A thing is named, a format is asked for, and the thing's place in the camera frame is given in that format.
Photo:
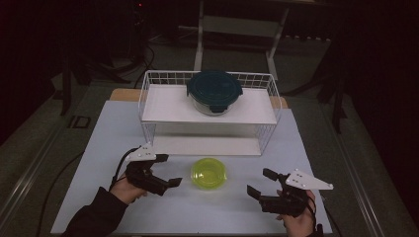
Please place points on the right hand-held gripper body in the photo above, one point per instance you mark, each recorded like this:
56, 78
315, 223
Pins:
290, 200

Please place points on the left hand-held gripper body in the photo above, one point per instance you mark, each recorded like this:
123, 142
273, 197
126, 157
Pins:
143, 177

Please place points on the yellow-green bowl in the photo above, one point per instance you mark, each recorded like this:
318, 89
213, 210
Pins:
208, 173

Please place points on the glass container with blue lid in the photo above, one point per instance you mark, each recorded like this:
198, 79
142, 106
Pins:
214, 89

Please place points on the person's left hand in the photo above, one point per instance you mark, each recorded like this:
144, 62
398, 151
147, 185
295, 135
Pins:
126, 192

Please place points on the person's right hand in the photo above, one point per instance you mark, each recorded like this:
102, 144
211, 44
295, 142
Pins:
301, 225

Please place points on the black floor socket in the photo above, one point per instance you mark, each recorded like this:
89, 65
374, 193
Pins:
79, 122

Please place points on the dark metal stand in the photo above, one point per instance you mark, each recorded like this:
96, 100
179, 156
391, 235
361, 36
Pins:
337, 98
67, 82

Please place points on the white-framed desk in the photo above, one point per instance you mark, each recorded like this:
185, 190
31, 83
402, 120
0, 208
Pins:
237, 26

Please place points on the metal floor rail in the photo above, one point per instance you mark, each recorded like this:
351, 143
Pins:
29, 177
365, 184

